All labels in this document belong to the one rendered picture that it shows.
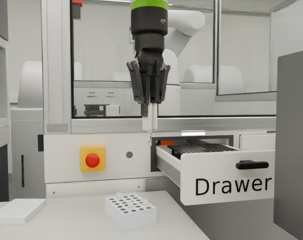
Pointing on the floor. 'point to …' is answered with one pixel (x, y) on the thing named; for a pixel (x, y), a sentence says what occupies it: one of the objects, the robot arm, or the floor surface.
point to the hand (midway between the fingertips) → (149, 116)
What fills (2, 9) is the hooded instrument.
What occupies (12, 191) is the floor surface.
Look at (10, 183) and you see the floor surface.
